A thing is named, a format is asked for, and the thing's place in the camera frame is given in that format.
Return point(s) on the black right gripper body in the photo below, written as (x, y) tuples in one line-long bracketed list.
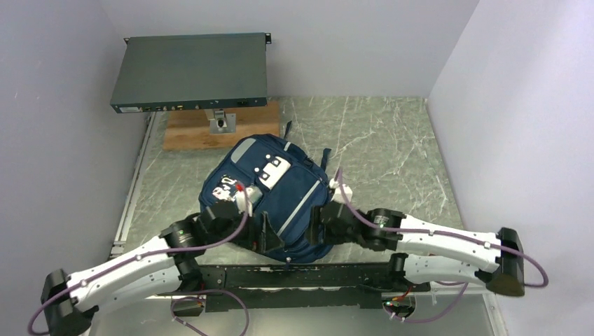
[(333, 236)]

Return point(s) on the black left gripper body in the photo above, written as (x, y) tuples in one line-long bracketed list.
[(251, 236)]

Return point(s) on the navy blue student backpack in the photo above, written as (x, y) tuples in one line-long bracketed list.
[(291, 182)]

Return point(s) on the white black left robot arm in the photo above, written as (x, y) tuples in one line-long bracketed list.
[(164, 264)]

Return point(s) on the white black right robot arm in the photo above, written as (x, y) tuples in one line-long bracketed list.
[(424, 252)]

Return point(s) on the wooden board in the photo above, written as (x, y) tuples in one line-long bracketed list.
[(189, 129)]

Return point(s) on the grey rack server box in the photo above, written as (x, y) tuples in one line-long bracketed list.
[(186, 72)]

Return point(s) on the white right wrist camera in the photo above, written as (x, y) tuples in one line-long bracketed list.
[(340, 192)]

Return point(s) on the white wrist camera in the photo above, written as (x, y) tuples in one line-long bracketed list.
[(247, 197), (340, 192)]

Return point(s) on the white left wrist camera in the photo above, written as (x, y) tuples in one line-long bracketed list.
[(247, 197)]

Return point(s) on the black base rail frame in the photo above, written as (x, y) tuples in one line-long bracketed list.
[(277, 286)]

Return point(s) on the grey metal stand bracket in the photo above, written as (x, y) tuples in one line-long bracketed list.
[(221, 122)]

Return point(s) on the aluminium side rail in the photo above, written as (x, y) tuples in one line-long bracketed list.
[(118, 245)]

